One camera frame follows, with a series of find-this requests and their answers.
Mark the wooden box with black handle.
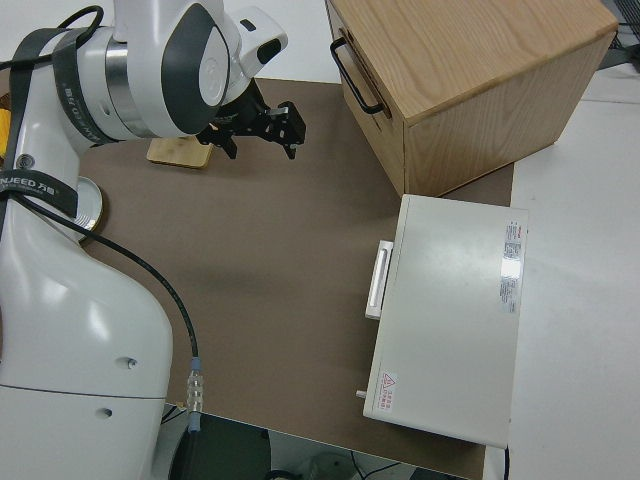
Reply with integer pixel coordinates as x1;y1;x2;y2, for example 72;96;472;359
324;0;619;197

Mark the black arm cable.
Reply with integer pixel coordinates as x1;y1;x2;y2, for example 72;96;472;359
0;4;207;434

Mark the black equipment under table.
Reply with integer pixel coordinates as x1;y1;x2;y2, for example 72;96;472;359
167;424;274;480

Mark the brown table mat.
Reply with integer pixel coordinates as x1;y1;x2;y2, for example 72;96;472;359
74;77;516;480

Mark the gray plate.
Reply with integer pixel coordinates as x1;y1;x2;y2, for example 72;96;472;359
73;177;106;246

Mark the wooden mug tree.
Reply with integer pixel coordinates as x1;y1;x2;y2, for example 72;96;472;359
146;133;214;171

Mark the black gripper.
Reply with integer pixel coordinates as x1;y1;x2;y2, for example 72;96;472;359
195;82;307;162

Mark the white toaster oven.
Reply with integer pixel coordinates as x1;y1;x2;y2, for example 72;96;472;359
355;193;530;448

